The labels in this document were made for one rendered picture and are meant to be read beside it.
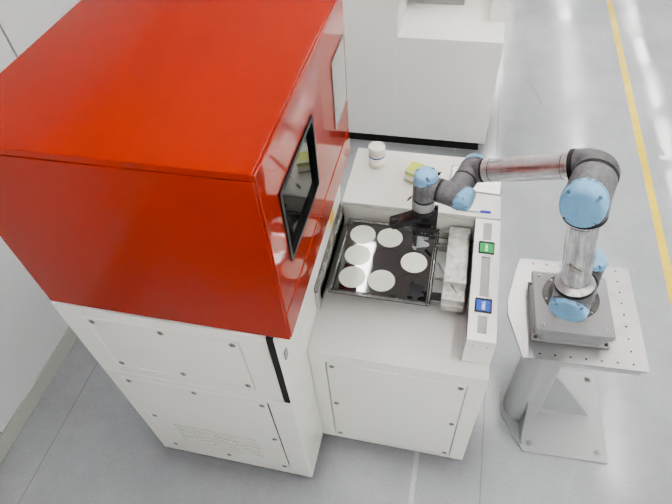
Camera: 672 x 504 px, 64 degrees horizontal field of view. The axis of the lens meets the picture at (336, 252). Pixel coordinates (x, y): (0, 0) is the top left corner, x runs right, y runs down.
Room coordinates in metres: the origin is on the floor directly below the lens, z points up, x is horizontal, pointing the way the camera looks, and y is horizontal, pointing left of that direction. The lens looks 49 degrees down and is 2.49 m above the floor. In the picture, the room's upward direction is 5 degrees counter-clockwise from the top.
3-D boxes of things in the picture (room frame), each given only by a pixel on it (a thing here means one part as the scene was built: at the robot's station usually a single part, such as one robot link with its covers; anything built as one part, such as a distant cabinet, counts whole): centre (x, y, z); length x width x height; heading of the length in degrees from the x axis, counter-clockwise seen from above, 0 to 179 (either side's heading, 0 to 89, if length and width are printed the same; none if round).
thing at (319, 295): (1.35, 0.02, 0.89); 0.44 x 0.02 x 0.10; 164
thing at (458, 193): (1.21, -0.39, 1.31); 0.11 x 0.11 x 0.08; 55
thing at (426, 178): (1.25, -0.30, 1.31); 0.09 x 0.08 x 0.11; 55
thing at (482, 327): (1.14, -0.52, 0.89); 0.55 x 0.09 x 0.14; 164
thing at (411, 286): (1.31, -0.19, 0.90); 0.34 x 0.34 x 0.01; 74
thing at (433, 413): (1.36, -0.31, 0.41); 0.97 x 0.64 x 0.82; 164
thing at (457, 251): (1.25, -0.44, 0.87); 0.36 x 0.08 x 0.03; 164
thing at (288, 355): (1.19, 0.08, 1.02); 0.82 x 0.03 x 0.40; 164
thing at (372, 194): (1.65, -0.39, 0.89); 0.62 x 0.35 x 0.14; 74
